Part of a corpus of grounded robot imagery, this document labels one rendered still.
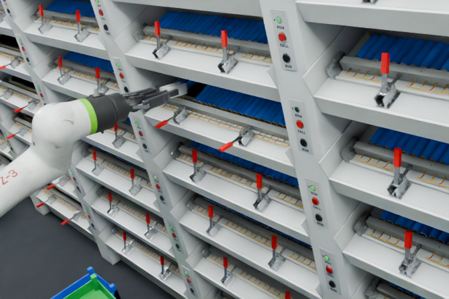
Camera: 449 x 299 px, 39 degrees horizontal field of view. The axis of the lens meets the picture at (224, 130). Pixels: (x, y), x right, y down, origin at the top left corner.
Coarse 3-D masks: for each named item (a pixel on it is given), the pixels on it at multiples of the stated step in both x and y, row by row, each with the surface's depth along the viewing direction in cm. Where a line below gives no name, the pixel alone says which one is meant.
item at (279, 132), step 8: (176, 104) 175; (184, 104) 172; (192, 104) 170; (200, 104) 168; (200, 112) 168; (208, 112) 164; (216, 112) 162; (224, 112) 161; (208, 120) 164; (224, 120) 161; (232, 120) 157; (240, 120) 155; (248, 120) 154; (256, 120) 152; (256, 128) 151; (264, 128) 148; (272, 128) 147; (280, 128) 146; (256, 136) 150; (264, 136) 148; (272, 136) 147; (280, 136) 145; (288, 136) 143; (280, 144) 144
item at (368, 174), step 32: (352, 128) 132; (384, 128) 131; (352, 160) 130; (384, 160) 126; (416, 160) 120; (448, 160) 117; (352, 192) 128; (384, 192) 121; (416, 192) 118; (448, 192) 114; (448, 224) 112
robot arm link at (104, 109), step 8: (96, 88) 157; (96, 96) 156; (104, 96) 157; (96, 104) 154; (104, 104) 155; (112, 104) 157; (96, 112) 154; (104, 112) 155; (112, 112) 156; (104, 120) 155; (112, 120) 157; (104, 128) 157
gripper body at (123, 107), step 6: (108, 96) 159; (114, 96) 159; (120, 96) 160; (114, 102) 158; (120, 102) 159; (126, 102) 162; (132, 102) 161; (138, 102) 162; (114, 108) 158; (120, 108) 159; (126, 108) 160; (132, 108) 161; (120, 114) 159; (126, 114) 160; (120, 120) 160
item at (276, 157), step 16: (160, 80) 184; (176, 80) 188; (144, 112) 183; (160, 112) 180; (160, 128) 182; (176, 128) 172; (192, 128) 167; (208, 128) 163; (224, 128) 160; (208, 144) 165; (256, 144) 150; (272, 144) 147; (288, 144) 144; (256, 160) 151; (272, 160) 144; (288, 160) 141
